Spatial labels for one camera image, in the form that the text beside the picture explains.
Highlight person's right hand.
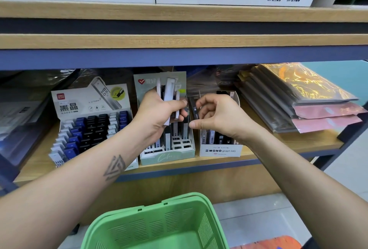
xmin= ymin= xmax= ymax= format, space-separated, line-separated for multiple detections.
xmin=188 ymin=92 xmax=261 ymax=144

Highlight dark plastic-wrapped packs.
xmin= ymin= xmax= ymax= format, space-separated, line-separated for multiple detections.
xmin=187 ymin=62 xmax=368 ymax=134

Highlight person's right forearm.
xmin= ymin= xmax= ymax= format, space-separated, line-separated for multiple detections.
xmin=244 ymin=125 xmax=368 ymax=249

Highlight green plastic basket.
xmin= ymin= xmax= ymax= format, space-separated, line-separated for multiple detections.
xmin=80 ymin=192 xmax=230 ymax=249

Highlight colourful printed mat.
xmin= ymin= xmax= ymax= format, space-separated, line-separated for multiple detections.
xmin=235 ymin=235 xmax=303 ymax=249

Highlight person's left hand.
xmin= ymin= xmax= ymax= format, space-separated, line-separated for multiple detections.
xmin=131 ymin=89 xmax=189 ymax=144

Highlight clear plastic display box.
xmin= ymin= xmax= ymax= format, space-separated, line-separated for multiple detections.
xmin=199 ymin=89 xmax=246 ymax=158

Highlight person's left forearm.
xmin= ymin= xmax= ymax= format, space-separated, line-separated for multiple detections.
xmin=0 ymin=124 xmax=156 ymax=249

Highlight stack of wrapped paper packs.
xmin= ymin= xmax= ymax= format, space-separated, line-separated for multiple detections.
xmin=0 ymin=70 xmax=78 ymax=173

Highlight pale green display box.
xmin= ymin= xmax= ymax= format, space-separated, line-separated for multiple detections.
xmin=133 ymin=71 xmax=197 ymax=167

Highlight white display box red label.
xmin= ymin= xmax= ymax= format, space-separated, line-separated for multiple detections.
xmin=50 ymin=76 xmax=140 ymax=171

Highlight lead case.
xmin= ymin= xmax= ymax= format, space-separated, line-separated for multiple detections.
xmin=189 ymin=97 xmax=200 ymax=121

